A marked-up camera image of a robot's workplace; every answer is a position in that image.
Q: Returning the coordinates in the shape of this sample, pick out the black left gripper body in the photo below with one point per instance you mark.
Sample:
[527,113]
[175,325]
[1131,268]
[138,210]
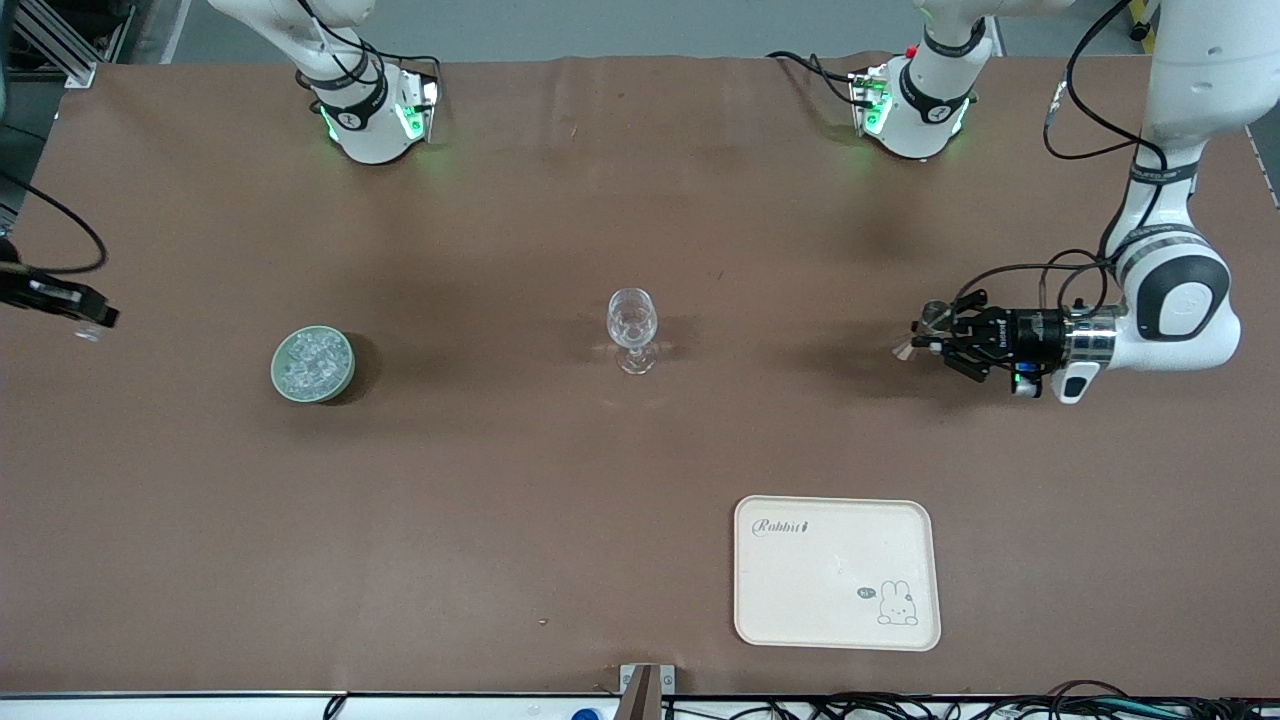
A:
[1028,332]

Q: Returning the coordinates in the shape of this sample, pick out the clear plastic ice cube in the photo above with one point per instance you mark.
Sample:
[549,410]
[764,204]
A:
[88,332]

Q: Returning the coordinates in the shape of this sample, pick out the small metal jigger cup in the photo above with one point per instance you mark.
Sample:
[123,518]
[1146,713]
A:
[925,330]

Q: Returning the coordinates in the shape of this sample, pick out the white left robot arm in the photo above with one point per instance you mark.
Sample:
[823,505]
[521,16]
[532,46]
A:
[1180,300]

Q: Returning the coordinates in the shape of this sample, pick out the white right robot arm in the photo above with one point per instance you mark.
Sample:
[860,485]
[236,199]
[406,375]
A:
[365,130]

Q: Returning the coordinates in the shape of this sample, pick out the clear wine glass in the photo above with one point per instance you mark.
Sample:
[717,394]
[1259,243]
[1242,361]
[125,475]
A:
[632,320]

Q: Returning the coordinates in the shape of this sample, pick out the mint green round bowl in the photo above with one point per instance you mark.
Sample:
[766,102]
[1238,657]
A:
[278,372]

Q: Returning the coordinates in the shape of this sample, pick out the cream tray with rabbit print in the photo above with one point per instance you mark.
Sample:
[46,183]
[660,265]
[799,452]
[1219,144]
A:
[835,575]

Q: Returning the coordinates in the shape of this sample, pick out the brown table cover sheet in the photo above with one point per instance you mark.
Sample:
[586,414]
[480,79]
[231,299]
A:
[500,500]

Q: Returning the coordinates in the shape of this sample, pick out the aluminium frame profile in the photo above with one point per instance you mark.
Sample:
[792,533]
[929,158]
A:
[60,40]

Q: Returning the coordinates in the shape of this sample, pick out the grey metal camera bracket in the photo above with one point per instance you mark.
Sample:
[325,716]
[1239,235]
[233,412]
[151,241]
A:
[647,690]

